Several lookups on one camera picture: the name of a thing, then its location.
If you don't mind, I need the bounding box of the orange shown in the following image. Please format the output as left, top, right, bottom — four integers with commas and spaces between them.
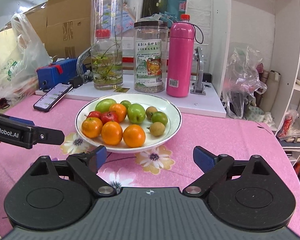
109, 103, 127, 122
101, 121, 123, 146
123, 124, 146, 148
81, 117, 103, 139

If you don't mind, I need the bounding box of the red wax apple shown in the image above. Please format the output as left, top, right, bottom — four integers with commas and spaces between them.
101, 111, 119, 124
85, 111, 102, 119

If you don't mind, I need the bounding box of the large green jujube fruit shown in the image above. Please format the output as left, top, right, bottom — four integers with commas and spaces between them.
95, 98, 116, 113

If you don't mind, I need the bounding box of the small green lime fruit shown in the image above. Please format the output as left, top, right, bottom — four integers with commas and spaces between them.
151, 111, 168, 126

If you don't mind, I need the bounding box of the black smartphone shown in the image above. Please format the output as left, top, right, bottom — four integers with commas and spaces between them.
33, 83, 73, 113

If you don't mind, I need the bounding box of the pink floral table cloth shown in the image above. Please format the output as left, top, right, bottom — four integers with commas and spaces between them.
0, 95, 300, 236

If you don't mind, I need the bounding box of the large translucent plastic bag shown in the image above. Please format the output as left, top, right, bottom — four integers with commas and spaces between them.
0, 14, 51, 105

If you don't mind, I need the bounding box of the blue plastic box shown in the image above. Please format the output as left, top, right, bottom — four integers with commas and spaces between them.
37, 59, 83, 90

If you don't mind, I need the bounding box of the white plate blue rim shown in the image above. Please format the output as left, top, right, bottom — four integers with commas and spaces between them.
75, 93, 182, 154

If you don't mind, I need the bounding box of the white raised platform board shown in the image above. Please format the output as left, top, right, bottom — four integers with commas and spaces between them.
34, 74, 227, 119

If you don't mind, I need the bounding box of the small dark green fruit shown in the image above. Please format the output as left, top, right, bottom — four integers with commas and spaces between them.
120, 100, 131, 109

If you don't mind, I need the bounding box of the grey metal stand right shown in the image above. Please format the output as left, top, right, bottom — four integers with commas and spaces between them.
190, 47, 206, 95

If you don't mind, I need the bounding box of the cream paper bag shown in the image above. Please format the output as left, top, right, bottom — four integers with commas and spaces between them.
0, 28, 19, 72

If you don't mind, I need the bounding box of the gold label plate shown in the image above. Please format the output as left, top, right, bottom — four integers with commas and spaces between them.
114, 87, 130, 93

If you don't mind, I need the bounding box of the small brown longan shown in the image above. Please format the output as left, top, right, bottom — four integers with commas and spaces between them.
146, 106, 158, 120

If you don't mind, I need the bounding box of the crumpled clear plastic bag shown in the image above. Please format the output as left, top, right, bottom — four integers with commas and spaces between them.
222, 42, 267, 119

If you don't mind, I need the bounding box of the pink thermos bottle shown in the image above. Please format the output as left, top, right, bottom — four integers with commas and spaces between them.
166, 21, 196, 98

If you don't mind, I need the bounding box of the cardboard box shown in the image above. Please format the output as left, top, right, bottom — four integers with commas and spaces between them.
26, 0, 92, 59

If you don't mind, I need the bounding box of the red cap plastic bottle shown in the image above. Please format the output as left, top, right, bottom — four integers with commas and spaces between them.
95, 29, 111, 39

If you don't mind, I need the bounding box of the glass vase with plant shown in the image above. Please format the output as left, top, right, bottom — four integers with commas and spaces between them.
90, 0, 123, 90

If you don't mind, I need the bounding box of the clear jar with label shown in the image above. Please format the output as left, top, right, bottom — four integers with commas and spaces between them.
134, 20, 168, 93

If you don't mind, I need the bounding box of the white shelf unit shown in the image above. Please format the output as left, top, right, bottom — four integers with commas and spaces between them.
208, 0, 300, 201

